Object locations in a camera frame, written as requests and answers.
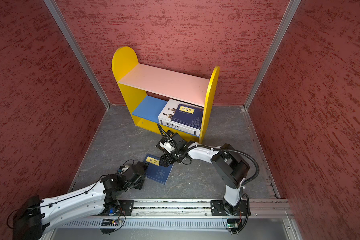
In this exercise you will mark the white heritage cultural book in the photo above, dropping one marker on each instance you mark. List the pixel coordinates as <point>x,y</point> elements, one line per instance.
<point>180,127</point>

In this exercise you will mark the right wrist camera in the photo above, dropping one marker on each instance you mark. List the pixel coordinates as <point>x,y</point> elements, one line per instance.
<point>168,146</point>

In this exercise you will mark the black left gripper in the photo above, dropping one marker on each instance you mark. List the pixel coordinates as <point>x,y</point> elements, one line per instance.
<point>139,185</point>

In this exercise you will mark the black book under blue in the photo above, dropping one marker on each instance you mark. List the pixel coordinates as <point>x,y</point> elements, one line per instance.
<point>174,138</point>

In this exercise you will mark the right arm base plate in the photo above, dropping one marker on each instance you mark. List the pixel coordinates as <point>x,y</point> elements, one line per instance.
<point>222,208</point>

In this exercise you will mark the white book brown pattern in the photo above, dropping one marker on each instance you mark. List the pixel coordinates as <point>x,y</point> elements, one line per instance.
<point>169,110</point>

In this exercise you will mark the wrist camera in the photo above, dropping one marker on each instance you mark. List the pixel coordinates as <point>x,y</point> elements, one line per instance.
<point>168,146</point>
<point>124,170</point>

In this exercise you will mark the yellow pink blue bookshelf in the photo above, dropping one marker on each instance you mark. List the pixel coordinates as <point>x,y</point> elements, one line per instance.
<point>135,80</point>

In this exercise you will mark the blue book yellow label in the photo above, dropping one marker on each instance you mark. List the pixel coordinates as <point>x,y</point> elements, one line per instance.
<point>188,115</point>
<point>156,172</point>

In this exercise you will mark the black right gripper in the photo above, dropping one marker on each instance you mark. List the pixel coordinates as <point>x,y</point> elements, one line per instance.
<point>163,158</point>

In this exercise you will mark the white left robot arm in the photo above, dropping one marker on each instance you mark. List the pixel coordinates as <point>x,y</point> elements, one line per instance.
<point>36,216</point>

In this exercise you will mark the right corner aluminium profile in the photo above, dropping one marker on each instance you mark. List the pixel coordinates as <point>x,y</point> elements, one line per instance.
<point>278,37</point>

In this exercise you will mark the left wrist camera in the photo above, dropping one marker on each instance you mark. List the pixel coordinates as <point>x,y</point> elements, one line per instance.
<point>124,170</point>

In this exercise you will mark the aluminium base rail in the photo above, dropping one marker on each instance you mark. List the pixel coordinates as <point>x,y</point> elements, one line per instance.
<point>185,219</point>

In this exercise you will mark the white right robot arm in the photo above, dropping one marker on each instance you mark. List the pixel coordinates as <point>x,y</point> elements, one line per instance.
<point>235,168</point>

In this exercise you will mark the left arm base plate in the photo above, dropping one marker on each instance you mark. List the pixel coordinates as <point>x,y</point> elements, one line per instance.
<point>121,207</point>

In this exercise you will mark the corner aluminium profile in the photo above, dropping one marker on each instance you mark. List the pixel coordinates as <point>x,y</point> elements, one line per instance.
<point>278,37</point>
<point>66,31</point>

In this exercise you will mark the blue book yellow label front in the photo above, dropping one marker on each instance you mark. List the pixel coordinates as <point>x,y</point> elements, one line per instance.
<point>156,172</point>

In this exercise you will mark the left corner aluminium profile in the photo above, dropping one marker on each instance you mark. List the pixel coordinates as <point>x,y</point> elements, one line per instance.
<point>66,31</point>

